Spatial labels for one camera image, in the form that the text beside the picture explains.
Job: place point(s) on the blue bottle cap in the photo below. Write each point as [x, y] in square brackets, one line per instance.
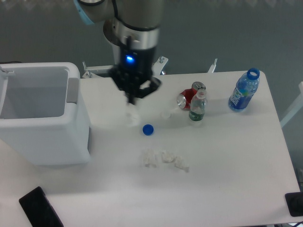
[148, 129]

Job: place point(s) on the blue plastic drink bottle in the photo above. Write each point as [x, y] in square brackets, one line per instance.
[245, 89]

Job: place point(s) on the white open trash bin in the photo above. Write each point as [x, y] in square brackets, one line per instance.
[42, 113]

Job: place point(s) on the white paper ball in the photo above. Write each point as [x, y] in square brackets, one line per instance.
[150, 158]
[181, 164]
[167, 157]

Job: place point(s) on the white bottle cap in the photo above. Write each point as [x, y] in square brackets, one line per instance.
[166, 114]

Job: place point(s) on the black device at edge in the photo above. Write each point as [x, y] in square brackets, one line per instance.
[294, 202]

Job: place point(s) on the left white paper ball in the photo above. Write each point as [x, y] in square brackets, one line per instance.
[150, 158]

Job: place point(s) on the black smartphone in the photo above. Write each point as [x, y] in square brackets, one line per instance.
[38, 209]

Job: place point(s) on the crushed red soda can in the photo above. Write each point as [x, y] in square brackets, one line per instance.
[184, 98]

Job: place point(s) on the middle white paper ball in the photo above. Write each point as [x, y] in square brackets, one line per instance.
[167, 157]

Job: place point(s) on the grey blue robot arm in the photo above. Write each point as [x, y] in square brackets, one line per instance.
[134, 29]

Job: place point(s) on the clear green label bottle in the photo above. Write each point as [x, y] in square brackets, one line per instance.
[197, 106]

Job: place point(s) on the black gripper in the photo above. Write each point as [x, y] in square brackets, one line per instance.
[134, 75]

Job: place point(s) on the right white paper ball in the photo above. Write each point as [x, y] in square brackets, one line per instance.
[181, 164]

